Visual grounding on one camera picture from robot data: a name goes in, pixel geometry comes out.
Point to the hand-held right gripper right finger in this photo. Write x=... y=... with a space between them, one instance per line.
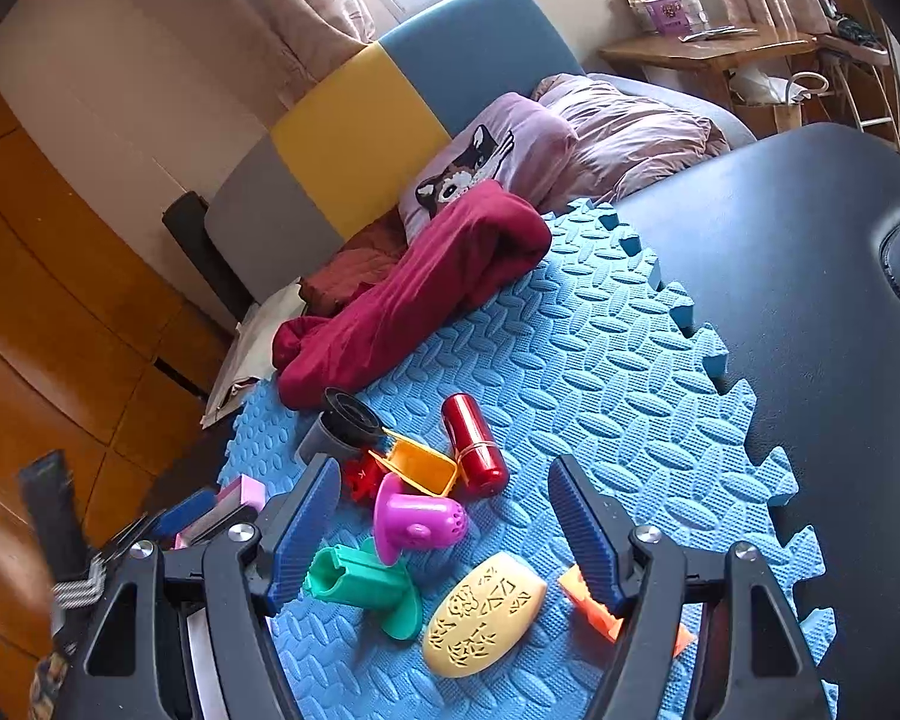
x=581 y=532

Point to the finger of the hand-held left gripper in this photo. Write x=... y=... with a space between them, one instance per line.
x=225 y=521
x=186 y=512

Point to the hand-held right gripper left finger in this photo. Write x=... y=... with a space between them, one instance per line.
x=300 y=540

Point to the orange plastic toy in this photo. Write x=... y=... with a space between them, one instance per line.
x=592 y=604

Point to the green plastic toy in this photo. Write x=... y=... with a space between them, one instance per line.
x=367 y=585

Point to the grey cup with black lid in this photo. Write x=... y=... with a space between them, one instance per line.
x=330 y=431

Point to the purple toy cup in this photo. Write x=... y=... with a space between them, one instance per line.
x=420 y=517

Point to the yellow carved oval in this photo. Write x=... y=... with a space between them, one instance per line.
x=487 y=615

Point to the red bottle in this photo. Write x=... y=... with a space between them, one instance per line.
x=476 y=450

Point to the person's left forearm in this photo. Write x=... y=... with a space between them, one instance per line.
x=4 y=577

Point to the small red toy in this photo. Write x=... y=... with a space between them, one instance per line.
x=361 y=481

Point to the red orange toy pieces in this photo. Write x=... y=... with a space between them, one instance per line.
x=420 y=465

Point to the blue foam puzzle mat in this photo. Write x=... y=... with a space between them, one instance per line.
x=607 y=390

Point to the white folded cloth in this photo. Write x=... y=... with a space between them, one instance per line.
x=259 y=345

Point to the maroon cloth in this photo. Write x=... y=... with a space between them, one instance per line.
x=420 y=300

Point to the black padded panel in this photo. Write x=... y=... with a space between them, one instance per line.
x=195 y=240

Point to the dark red quilted cloth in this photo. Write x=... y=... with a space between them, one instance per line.
x=352 y=262

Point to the pink blanket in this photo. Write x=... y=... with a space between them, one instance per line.
x=630 y=135

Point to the pink dog print pillow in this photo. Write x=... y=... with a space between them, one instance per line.
x=487 y=142

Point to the grey yellow blue headboard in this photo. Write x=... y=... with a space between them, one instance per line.
x=345 y=127

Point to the white bag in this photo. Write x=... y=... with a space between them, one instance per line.
x=757 y=84

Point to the wooden desk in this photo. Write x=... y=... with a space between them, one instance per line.
x=705 y=52

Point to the flat booklet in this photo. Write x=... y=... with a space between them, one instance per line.
x=716 y=33

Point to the purple box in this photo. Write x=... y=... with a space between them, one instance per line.
x=669 y=15

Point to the metal rack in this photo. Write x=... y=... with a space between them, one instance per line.
x=862 y=45

